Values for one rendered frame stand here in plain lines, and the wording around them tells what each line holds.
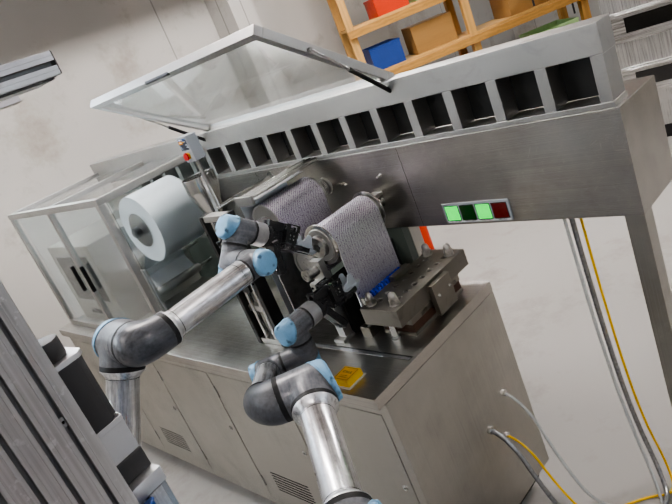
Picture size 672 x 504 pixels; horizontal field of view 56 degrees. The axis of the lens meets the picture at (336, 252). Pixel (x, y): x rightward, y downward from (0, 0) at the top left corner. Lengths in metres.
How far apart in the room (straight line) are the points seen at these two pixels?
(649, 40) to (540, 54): 4.06
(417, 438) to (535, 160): 0.89
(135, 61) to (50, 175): 1.25
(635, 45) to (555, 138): 4.03
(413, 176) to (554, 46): 0.66
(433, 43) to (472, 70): 4.92
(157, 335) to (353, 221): 0.82
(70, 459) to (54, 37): 4.45
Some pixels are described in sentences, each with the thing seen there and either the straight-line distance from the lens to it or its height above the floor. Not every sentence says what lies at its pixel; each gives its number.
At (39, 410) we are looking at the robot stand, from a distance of 1.16.
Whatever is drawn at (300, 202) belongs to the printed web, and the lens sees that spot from 2.29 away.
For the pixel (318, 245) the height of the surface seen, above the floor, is 1.26.
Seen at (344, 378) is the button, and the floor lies 0.92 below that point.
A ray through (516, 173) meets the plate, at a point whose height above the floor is 1.30.
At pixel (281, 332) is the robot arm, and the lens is 1.92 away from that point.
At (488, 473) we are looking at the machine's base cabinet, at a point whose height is 0.33.
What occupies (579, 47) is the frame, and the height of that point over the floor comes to 1.61.
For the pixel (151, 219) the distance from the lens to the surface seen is 2.86.
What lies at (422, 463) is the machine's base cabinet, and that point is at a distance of 2.07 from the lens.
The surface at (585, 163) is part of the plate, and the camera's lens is 1.85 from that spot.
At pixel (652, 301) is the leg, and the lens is 2.20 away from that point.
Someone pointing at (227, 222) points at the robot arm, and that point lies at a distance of 1.87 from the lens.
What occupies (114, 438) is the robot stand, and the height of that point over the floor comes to 1.35.
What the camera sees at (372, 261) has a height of 1.11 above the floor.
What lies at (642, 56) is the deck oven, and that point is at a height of 0.72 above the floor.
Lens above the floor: 1.89
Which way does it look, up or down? 19 degrees down
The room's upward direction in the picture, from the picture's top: 23 degrees counter-clockwise
